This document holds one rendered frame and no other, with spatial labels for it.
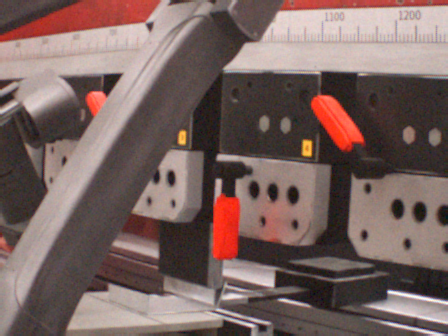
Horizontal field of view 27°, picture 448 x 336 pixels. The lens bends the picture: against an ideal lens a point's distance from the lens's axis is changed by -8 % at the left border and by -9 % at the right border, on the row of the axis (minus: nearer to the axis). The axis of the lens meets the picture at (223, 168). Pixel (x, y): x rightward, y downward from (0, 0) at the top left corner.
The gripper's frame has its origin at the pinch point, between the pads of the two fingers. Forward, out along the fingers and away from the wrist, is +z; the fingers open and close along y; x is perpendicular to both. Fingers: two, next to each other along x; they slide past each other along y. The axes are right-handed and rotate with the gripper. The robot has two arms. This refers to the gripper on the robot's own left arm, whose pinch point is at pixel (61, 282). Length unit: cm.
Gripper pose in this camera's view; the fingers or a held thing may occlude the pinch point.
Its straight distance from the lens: 106.9
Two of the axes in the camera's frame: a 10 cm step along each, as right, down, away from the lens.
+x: -7.2, 4.9, -5.0
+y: -6.0, -0.8, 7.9
